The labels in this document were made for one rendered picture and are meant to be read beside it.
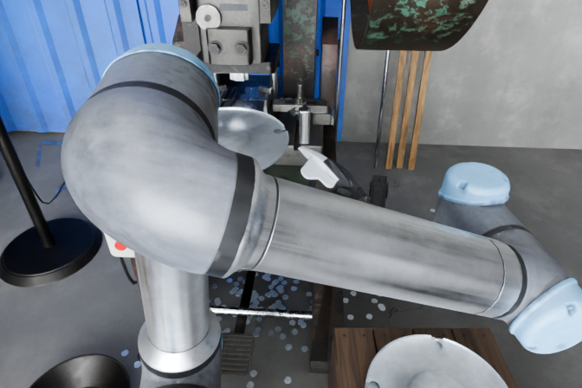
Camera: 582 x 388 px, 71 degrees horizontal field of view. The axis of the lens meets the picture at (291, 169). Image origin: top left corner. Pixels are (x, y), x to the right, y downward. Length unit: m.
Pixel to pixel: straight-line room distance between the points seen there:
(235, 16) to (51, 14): 1.73
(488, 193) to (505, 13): 1.94
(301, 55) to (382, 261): 0.98
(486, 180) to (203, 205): 0.36
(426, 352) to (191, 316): 0.59
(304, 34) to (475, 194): 0.84
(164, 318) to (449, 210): 0.37
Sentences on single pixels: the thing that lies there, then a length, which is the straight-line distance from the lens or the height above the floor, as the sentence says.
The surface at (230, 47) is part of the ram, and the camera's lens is 0.97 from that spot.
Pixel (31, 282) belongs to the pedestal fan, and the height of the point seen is 0.02.
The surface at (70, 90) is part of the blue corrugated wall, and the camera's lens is 2.74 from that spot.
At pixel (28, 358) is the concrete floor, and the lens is 1.65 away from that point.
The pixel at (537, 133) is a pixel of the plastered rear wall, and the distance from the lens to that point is 2.76.
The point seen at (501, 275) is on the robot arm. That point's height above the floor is 0.93.
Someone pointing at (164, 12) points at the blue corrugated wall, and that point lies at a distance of 2.34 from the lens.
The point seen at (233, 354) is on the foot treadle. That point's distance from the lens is 1.25.
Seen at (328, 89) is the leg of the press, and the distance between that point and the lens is 1.35.
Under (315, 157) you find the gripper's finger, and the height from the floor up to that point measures 0.85.
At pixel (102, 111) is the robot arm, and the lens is 0.31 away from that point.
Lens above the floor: 1.21
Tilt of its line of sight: 33 degrees down
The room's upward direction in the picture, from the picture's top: straight up
